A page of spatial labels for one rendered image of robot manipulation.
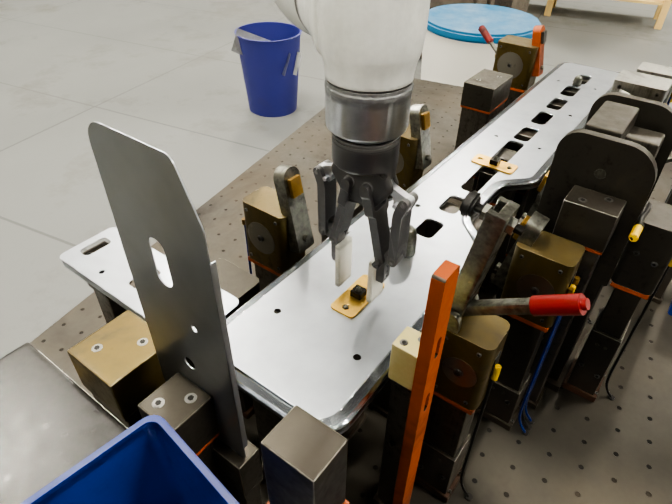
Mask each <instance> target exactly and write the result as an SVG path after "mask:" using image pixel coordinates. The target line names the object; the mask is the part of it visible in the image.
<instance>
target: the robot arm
mask: <svg viewBox="0 0 672 504"><path fill-rule="evenodd" d="M274 2H275V4H276V5H277V7H278V8H279V9H280V11H281V12H282V13H283V14H284V15H285V16H286V18H287V19H288V20H289V21H290V22H291V23H293V24H294V25H295V26H296V27H297V28H299V29H300V30H302V31H303V32H305V33H306V34H308V35H311V37H312V39H313V41H314V44H315V48H316V50H317V52H318V53H319V54H320V55H322V58H323V62H324V67H325V81H324V87H325V122H326V126H327V128H328V129H329V131H330V132H331V133H332V160H333V163H332V162H331V161H330V160H325V161H324V162H322V163H321V164H319V165H318V166H316V167H314V168H313V173H314V176H315V179H316V183H317V199H318V231H319V233H320V234H321V235H327V236H328V237H329V240H330V242H331V250H332V251H331V257H332V260H334V261H335V285H336V286H338V287H340V286H341V285H342V284H343V283H344V282H345V281H346V280H347V279H348V278H349V277H351V265H352V237H351V236H349V235H348V236H347V237H346V238H345V236H346V235H347V234H349V233H350V232H351V231H349V227H350V223H351V220H352V217H353V213H354V210H355V207H356V203H359V204H360V205H362V206H363V208H364V214H365V217H368V222H369V228H370V235H371V241H372V247H373V253H374V257H373V258H372V259H371V260H370V261H369V267H368V282H367V298H366V301H367V302H369V303H371V302H372V301H373V300H374V299H375V298H376V297H377V296H378V295H379V294H380V293H381V292H382V290H383V282H384V281H385V280H386V279H387V278H388V276H389V272H390V267H395V266H396V265H397V264H398V263H399V262H400V261H401V260H402V259H403V258H404V257H405V256H406V251H407V244H408V237H409V229H410V222H411V214H412V209H413V207H414V206H415V204H416V202H417V201H418V199H419V196H418V194H417V193H416V192H411V193H409V194H408V193H407V192H406V191H404V190H403V189H402V188H401V187H399V186H398V185H399V182H398V179H397V176H396V168H397V164H398V160H399V150H400V139H401V135H402V134H404V133H405V132H406V130H407V128H408V125H409V115H410V106H411V96H412V92H413V86H414V83H413V79H414V73H415V69H416V66H417V62H418V60H419V58H420V56H421V53H422V51H423V46H424V41H425V36H426V31H427V24H428V16H429V9H430V0H274ZM336 180H337V181H336ZM337 182H338V184H339V186H340V192H339V195H338V199H337ZM390 195H391V196H392V197H393V205H392V208H393V209H394V212H393V215H392V222H391V232H390V227H389V219H388V212H387V209H388V206H389V201H388V197H389V196H390ZM337 203H338V207H337ZM348 231H349V232H348Z"/></svg>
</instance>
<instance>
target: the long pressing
mask: <svg viewBox="0 0 672 504"><path fill-rule="evenodd" d="M619 74H620V72H614V71H610V70H605V69H600V68H595V67H591V66H586V65H581V64H577V63H569V62H565V63H560V64H558V65H557V66H556V67H554V68H553V69H552V70H551V71H550V72H548V73H547V74H546V75H545V76H543V77H542V78H541V79H540V80H539V81H537V82H536V83H535V84H534V85H533V86H531V87H530V88H529V89H528V90H527V91H525V92H524V93H523V94H522V95H520V96H519V97H518V98H517V99H516V100H514V101H513V102H512V103H511V104H510V105H508V106H507V107H506V108H505V109H504V110H502V111H501V112H500V113H499V114H497V115H496V116H495V117H494V118H493V119H491V120H490V121H489V122H488V123H487V124H485V125H484V126H483V127H482V128H481V129H479V130H478V131H477V132H476V133H474V134H473V135H472V136H471V137H470V138H468V139H467V140H466V141H465V142H464V143H462V144H461V145H460V146H459V147H458V148H456V149H455V150H454V151H453V152H451V153H450V154H449V155H448V156H447V157H445V158H444V159H443V160H442V161H441V162H439V163H438V164H437V165H436V166H435V167H433V168H432V169H431V170H430V171H429V172H427V173H426V174H425V175H424V176H422V177H421V178H420V179H419V180H418V181H416V182H415V183H414V184H413V185H412V186H410V187H409V188H408V189H407V190H406V192H407V193H408V194H409V193H411V192H416V193H417V194H418V196H419V199H418V201H417V202H416V204H415V205H420V207H416V206H414V207H413V209H412V214H411V222H410V224H411V225H412V226H414V227H415V229H416V230H417V229H418V228H420V227H421V226H422V225H423V224H424V223H425V222H426V221H433V222H436V223H438V224H440V225H442V228H441V229H440V230H439V231H438V232H437V233H436V234H435V235H434V236H433V237H431V238H426V237H423V236H421V235H418V234H417V244H416V251H415V255H414V256H412V257H410V258H403V259H402V260H401V261H400V262H399V263H398V264H397V265H396V266H395V267H390V272H389V276H388V278H387V279H386V280H385V281H384V282H383V283H384V284H385V287H384V288H383V290H382V292H381V293H380V294H379V295H378V296H377V297H376V298H375V299H374V300H373V301H372V302H371V303H368V304H367V305H366V306H365V307H364V308H363V309H362V310H361V311H360V312H359V313H358V314H357V315H356V316H355V317H354V318H348V317H346V316H344V315H342V314H340V313H338V312H337V311H335V310H333V309H332V308H331V304H332V303H333V302H334V301H335V300H336V299H337V298H338V297H339V296H340V295H341V294H342V293H344V292H345V291H346V290H347V289H348V288H349V287H350V286H351V285H352V284H353V283H354V282H355V281H356V280H357V279H359V278H360V277H361V276H362V275H364V274H366V275H368V267H369V261H370V260H371V259H372V258H373V257H374V253H373V247H372V241H371V235H370V228H369V222H368V217H365V214H364V210H362V211H361V212H360V213H359V214H357V215H356V216H355V217H353V218H352V220H351V223H350V227H349V231H351V232H350V233H349V234H347V235H346V236H345V238H346V237H347V236H348V235H349V236H351V237H352V265H351V277H349V278H348V279H347V280H346V281H345V282H344V283H343V284H342V285H341V286H340V287H338V286H336V285H335V261H334V260H332V257H331V251H332V250H331V242H330V240H329V237H328V238H327V239H326V240H324V241H323V242H322V243H321V244H319V245H318V246H317V247H316V248H314V249H313V250H312V251H311V252H309V253H308V254H307V255H306V256H304V257H303V258H302V259H300V260H299V261H298V262H297V263H295V264H294V265H293V266H292V267H290V268H289V269H288V270H287V271H285V272H284V273H283V274H282V275H280V276H279V277H278V278H277V279H275V280H274V281H273V282H271V283H270V284H269V285H268V286H266V287H265V288H264V289H263V290H261V291H260V292H259V293H258V294H256V295H255V296H254V297H253V298H251V299H250V300H249V301H247V302H246V303H245V304H244V305H242V306H241V307H240V308H239V309H237V310H236V311H235V312H234V313H232V314H231V315H230V316H229V317H227V318H226V322H227V328H228V334H229V339H230V345H231V351H232V356H233V362H234V368H235V374H236V379H237V385H238V389H239V390H241V391H242V392H244V393H245V394H247V395H248V396H249V397H251V398H252V399H254V400H255V401H257V402H258V403H259V404H261V405H262V406H264V407H265V408H266V409H268V410H269V411H271V412H272V413H274V414H275V415H276V416H278V417H279V418H281V419H283V418H284V417H285V416H286V415H287V414H288V412H289V411H290V410H291V409H292V408H293V407H294V406H295V405H298V406H299V407H301V408H302V409H304V410H305V411H307V412H308V413H310V414H311V415H313V416H314V417H316V418H317V419H319V420H320V421H321V422H323V423H324V424H326V425H327V426H329V427H330V428H332V429H333V430H335V431H336V432H338V433H339V434H342V433H344V432H345V431H347V430H348V429H349V428H350V427H351V426H352V425H353V423H354V422H355V421H356V420H357V418H358V417H359V416H360V415H361V414H362V412H363V411H364V410H365V409H366V407H367V406H368V405H369V404H370V402H371V401H372V400H373V399H374V398H375V396H376V395H377V394H378V393H379V391H380V390H381V389H382V388H383V387H384V385H385V384H386V383H387V382H388V378H389V377H388V372H389V364H390V356H391V347H392V343H393V342H394V341H395V340H396V338H397V337H398V336H399V335H400V334H401V333H402V332H403V330H404V329H405V328H406V327H407V326H409V327H411V328H413V329H415V330H417V331H419V332H422V327H423V321H424V315H425V309H426V303H427V297H428V291H429V285H430V279H431V276H432V274H433V273H434V272H435V271H436V269H437V268H438V267H439V266H440V265H441V264H442V263H443V262H444V261H445V260H449V261H451V262H453V263H456V264H458V265H460V270H459V273H460V271H461V268H462V266H463V264H464V261H465V259H466V257H467V255H468V252H469V250H470V248H471V245H472V243H473V241H474V239H475V236H476V234H477V232H478V231H477V230H476V228H475V226H474V224H473V221H474V220H475V219H476V218H477V217H478V216H479V214H477V213H476V212H474V214H473V215H472V216H471V217H469V216H468V217H467V218H465V217H463V216H461V215H460V213H461V212H460V211H458V212H457V213H455V214H450V213H447V212H444V211H442V210H440V208H441V207H442V206H443V205H444V204H445V203H446V202H447V201H448V200H449V199H450V198H458V199H460V200H464V198H465V197H466V195H467V194H468V193H469V191H466V190H463V189H462V187H463V186H464V185H465V184H466V183H467V182H468V181H469V180H470V179H471V178H472V177H473V176H475V175H476V174H477V173H478V172H479V171H480V170H481V169H482V168H487V167H484V166H481V165H478V164H475V163H472V162H471V160H472V159H473V158H474V157H475V156H476V155H477V154H483V155H486V156H489V157H493V156H494V157H495V156H496V155H497V154H498V153H499V152H500V151H501V150H502V149H503V148H504V147H505V146H506V145H507V144H508V143H516V144H520V145H522V146H523V147H522V148H521V149H520V150H519V151H518V152H517V153H516V154H515V155H514V156H513V157H512V158H511V159H510V160H509V161H508V163H511V164H514V165H517V166H518V168H517V170H516V171H515V172H514V173H513V174H511V175H509V174H506V173H503V172H500V171H497V170H494V169H491V168H488V169H491V170H494V171H496V174H495V175H494V176H493V177H492V178H491V179H490V180H489V181H488V182H487V183H486V184H485V185H484V186H483V187H482V188H481V189H480V190H479V191H478V192H479V193H480V197H482V198H481V202H480V204H482V205H484V206H486V204H490V203H491V202H492V201H493V199H494V198H495V197H496V196H497V195H498V194H500V193H502V192H505V191H513V190H527V189H533V188H536V187H538V186H539V185H540V183H541V182H542V180H543V178H544V177H545V175H546V174H547V173H548V172H549V171H550V167H551V164H552V161H553V158H554V155H555V151H556V148H557V145H558V143H559V142H560V140H561V139H562V138H563V137H564V136H565V135H566V134H567V133H569V132H570V131H573V130H576V129H584V127H585V124H586V121H587V118H588V115H589V112H590V109H591V107H592V105H593V104H594V102H595V101H596V100H597V99H598V98H599V97H600V96H602V95H604V94H606V93H609V92H610V91H611V88H612V85H613V82H614V79H615V78H616V77H617V76H618V75H619ZM578 75H580V76H584V77H588V78H590V80H589V81H588V82H587V83H586V84H581V86H580V87H576V86H573V85H572V84H573V81H574V78H575V77H576V76H578ZM568 87H571V88H576V89H579V91H578V92H577V93H576V94H575V95H574V96H565V95H562V94H561V93H562V92H563V91H564V90H565V89H566V88H568ZM595 89H596V90H595ZM554 100H561V101H565V102H566V104H565V105H564V106H563V107H562V108H561V109H560V110H555V109H551V108H547V106H549V105H550V104H551V103H552V102H553V101H554ZM540 113H544V114H548V115H551V116H553V117H552V118H551V119H550V120H549V121H548V122H547V123H546V124H544V125H540V124H536V123H533V122H532V121H533V120H534V119H535V118H536V117H537V116H538V115H539V114H540ZM568 115H571V116H568ZM525 128H528V129H532V130H535V131H537V133H536V134H535V135H534V136H533V137H532V138H531V139H530V140H529V141H521V140H518V139H515V137H516V136H517V135H518V134H519V133H520V132H521V131H522V130H523V129H525ZM495 135H496V136H498V137H496V136H495ZM538 148H540V149H538ZM349 231H348V232H349ZM276 309H280V310H281V312H280V313H279V314H276V313H274V310H276ZM354 355H360V356H361V359H360V360H354V359H353V356H354Z"/></svg>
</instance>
